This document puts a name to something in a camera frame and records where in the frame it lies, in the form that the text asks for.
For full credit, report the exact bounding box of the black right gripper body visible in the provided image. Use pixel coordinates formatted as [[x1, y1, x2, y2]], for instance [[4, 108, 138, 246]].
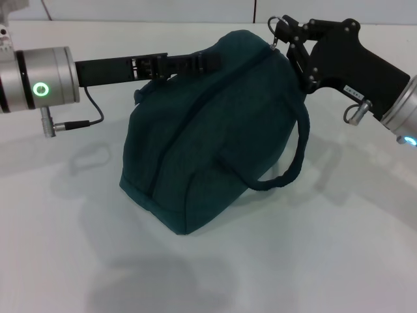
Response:
[[305, 18, 412, 122]]

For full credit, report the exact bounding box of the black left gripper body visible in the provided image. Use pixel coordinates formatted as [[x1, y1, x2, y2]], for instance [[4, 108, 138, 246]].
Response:
[[74, 51, 161, 89]]

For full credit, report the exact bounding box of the dark teal insulated lunch bag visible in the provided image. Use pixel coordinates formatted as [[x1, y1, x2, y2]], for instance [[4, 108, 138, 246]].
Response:
[[119, 14, 311, 236]]

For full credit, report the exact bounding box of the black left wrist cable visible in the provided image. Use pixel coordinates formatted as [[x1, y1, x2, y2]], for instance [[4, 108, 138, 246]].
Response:
[[40, 85, 106, 139]]

